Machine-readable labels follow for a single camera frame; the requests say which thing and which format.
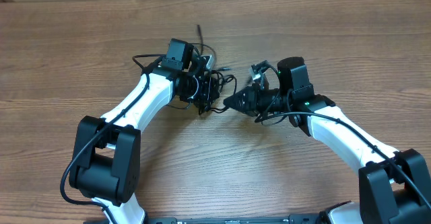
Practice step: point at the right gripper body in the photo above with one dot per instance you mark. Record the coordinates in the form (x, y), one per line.
(251, 100)

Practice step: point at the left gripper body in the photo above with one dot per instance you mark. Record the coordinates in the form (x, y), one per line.
(209, 91)

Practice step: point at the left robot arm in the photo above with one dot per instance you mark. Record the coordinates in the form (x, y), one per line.
(105, 166)

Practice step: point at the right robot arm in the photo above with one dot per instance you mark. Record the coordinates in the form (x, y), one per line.
(394, 186)

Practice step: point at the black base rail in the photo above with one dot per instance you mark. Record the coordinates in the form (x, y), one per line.
(232, 221)

